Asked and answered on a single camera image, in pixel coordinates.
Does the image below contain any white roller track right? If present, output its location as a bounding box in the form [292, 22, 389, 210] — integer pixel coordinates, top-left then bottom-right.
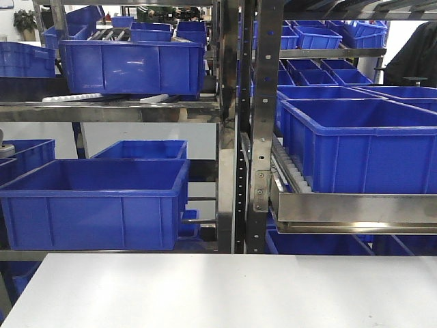
[272, 136, 313, 193]

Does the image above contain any blue bin bottom right shelf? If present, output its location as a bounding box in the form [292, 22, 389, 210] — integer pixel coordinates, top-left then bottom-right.
[265, 230, 374, 256]

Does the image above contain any steel shelving rack right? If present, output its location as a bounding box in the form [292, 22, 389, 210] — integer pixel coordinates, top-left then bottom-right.
[237, 1, 436, 254]

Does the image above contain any large blue bin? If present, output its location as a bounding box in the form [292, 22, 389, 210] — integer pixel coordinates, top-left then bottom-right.
[59, 40, 205, 96]
[1, 159, 190, 251]

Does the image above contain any blue bin far left edge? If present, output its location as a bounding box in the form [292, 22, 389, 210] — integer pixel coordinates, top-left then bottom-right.
[1, 139, 55, 185]

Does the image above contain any blue bin behind right bin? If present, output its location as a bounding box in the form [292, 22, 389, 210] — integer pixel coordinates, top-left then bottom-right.
[275, 85, 380, 131]

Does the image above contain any steel shelving rack left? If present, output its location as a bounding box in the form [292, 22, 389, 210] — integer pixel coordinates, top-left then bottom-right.
[1, 1, 240, 254]

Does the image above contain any blue crate far upper left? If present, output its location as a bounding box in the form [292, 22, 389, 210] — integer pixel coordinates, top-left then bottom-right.
[1, 42, 55, 78]

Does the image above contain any large blue bin right shelf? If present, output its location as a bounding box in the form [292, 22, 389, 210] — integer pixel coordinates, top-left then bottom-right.
[282, 99, 436, 194]

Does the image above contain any large blue bin upper left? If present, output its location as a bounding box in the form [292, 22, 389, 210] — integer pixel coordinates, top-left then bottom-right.
[59, 40, 205, 96]

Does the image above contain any small blue bin upper shelf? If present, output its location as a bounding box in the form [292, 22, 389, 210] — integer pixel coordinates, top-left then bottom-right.
[294, 26, 343, 49]

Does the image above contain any blue bin behind lower left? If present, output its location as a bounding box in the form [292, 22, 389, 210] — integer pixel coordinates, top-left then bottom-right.
[92, 139, 188, 159]

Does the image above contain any potted plant upper left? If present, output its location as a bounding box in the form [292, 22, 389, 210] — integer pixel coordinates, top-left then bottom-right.
[14, 9, 37, 41]

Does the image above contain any steel shelving rack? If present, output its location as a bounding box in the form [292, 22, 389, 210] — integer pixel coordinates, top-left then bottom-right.
[237, 1, 436, 254]
[1, 1, 240, 254]

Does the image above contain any large blue bin lower left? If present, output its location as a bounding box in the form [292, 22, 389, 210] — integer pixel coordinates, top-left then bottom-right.
[1, 159, 190, 251]

